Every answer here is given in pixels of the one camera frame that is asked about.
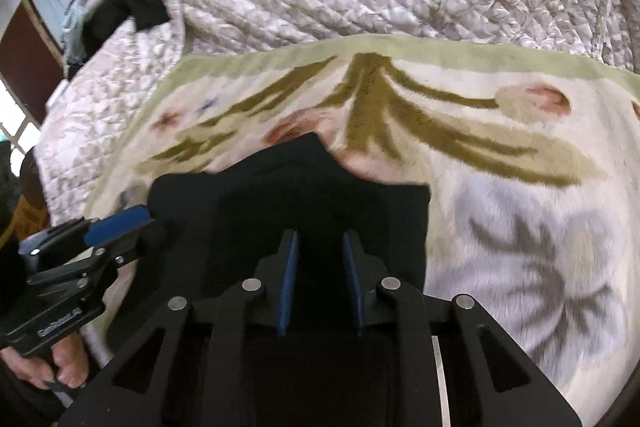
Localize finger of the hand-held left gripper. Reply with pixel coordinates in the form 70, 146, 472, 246
18, 205, 153, 259
29, 221, 167, 291

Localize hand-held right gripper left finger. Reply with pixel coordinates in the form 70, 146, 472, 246
60, 229, 301, 427

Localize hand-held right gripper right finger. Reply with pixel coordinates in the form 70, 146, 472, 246
342, 229, 583, 427

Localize black pants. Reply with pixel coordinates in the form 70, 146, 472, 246
145, 132, 433, 338

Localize person's left hand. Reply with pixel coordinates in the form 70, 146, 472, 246
0, 332, 89, 390

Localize floral fleece blanket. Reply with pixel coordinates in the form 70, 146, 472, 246
82, 34, 640, 427

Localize brown wooden door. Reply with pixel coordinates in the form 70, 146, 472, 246
0, 0, 67, 126

